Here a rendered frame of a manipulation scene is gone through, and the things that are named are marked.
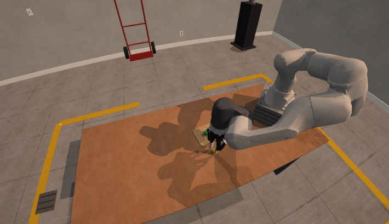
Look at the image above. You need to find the tan mat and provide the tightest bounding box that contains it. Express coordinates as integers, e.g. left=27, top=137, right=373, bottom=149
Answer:
left=192, top=123, right=210, bottom=147

